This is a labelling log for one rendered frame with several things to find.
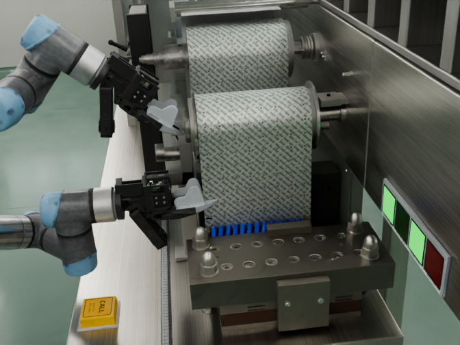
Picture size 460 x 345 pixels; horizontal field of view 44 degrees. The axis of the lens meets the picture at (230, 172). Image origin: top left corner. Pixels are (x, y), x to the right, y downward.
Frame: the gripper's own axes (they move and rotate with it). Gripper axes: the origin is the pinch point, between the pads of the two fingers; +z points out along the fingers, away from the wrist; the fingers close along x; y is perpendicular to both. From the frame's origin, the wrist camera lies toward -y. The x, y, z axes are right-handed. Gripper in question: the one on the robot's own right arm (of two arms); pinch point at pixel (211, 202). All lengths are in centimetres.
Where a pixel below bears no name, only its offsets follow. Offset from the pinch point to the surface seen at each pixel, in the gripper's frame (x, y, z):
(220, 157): -0.2, 10.7, 2.5
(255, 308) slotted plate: -19.0, -14.1, 6.3
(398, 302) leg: 13, -44, 50
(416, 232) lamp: -35.7, 11.0, 29.6
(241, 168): -0.2, 7.8, 6.7
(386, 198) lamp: -22.8, 10.2, 29.6
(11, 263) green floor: 154, -109, -100
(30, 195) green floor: 232, -109, -106
